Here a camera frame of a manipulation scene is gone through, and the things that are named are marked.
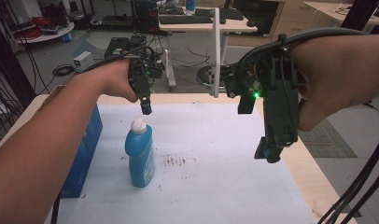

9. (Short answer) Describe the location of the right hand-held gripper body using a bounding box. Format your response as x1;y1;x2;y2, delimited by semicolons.
220;34;302;148

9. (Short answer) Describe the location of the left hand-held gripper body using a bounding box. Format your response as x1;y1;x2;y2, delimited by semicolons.
127;46;165;101

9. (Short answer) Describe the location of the blue bottle with white cap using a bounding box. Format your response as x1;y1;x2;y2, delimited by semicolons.
124;116;156;189

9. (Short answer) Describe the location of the person's left hand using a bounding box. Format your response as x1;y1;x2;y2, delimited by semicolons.
79;59;139;104

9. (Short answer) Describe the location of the person's right hand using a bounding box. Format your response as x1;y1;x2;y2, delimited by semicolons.
287;34;371;133

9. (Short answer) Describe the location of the black electronics box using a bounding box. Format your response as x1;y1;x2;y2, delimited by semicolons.
104;36;130;59

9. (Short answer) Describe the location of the green cutting mat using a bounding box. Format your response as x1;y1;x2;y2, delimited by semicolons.
297;119;358;159

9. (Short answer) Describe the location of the white table mat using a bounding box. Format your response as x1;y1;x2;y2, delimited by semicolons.
43;103;316;224

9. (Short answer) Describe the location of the small white device box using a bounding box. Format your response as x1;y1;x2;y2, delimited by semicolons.
73;50;93;68

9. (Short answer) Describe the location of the round stool base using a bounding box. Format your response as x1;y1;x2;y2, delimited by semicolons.
196;64;227;91

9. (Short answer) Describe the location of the black keyboard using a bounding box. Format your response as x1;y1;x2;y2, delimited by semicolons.
194;7;246;21
159;14;214;25

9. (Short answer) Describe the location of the blue cardboard box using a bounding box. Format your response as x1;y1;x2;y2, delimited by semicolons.
59;104;104;200

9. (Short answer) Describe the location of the light wooden cabinet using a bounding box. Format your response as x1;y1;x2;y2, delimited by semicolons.
227;0;319;48

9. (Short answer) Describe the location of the white standing desk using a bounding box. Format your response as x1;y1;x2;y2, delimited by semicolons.
158;7;259;98

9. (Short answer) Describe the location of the round white table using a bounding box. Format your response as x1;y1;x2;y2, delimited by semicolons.
15;21;76;45

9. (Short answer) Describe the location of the light wooden desk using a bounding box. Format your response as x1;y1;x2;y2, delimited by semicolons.
302;1;379;26

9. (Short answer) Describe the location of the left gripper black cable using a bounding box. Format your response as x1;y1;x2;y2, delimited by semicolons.
76;45;156;75

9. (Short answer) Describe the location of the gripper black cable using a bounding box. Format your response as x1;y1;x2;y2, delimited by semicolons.
76;45;156;75
235;26;370;78

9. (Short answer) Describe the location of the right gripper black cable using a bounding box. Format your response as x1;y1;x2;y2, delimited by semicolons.
235;26;370;78

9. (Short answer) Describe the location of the coiled black cable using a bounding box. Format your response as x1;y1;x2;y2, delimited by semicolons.
51;63;76;77

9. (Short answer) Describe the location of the bundle of black cables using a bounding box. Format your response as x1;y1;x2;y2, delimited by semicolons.
316;125;379;224

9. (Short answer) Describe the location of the red cable bundle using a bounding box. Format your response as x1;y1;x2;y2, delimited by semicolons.
18;16;54;40

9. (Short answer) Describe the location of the black metal post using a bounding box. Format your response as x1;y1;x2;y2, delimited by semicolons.
0;13;37;108

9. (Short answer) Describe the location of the thin black cable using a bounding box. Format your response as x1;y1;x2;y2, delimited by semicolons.
49;191;62;224

